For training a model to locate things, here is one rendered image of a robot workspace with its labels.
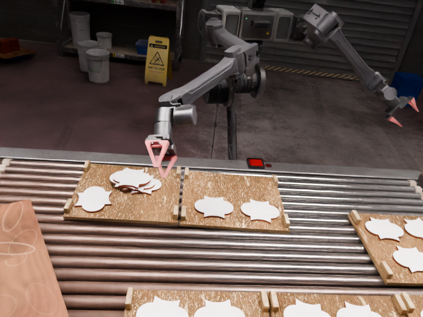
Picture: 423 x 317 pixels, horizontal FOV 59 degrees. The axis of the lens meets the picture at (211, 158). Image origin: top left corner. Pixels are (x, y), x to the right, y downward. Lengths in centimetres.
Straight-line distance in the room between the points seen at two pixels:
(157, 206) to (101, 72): 381
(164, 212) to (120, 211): 16
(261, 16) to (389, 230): 119
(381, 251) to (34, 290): 113
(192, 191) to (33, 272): 69
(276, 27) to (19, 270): 163
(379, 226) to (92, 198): 111
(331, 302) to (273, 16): 142
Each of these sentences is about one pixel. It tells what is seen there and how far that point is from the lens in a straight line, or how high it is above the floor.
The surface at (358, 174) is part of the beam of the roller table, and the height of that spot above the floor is 91.
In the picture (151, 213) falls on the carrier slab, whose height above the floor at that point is 94.
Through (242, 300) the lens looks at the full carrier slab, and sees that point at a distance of 119.
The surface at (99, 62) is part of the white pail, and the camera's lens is 509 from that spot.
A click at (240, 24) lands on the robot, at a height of 146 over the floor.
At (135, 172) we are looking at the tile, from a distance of 158.
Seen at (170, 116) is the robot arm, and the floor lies 136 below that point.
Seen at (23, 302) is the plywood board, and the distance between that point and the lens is 108.
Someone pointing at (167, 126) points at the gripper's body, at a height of 134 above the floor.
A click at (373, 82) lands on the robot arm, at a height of 134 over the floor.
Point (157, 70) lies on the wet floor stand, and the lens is 510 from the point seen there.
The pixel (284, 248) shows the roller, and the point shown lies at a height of 91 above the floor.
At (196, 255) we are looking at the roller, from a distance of 132.
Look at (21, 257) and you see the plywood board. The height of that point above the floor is 104.
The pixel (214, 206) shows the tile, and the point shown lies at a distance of 147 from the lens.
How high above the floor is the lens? 186
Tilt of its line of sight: 31 degrees down
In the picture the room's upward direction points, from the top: 7 degrees clockwise
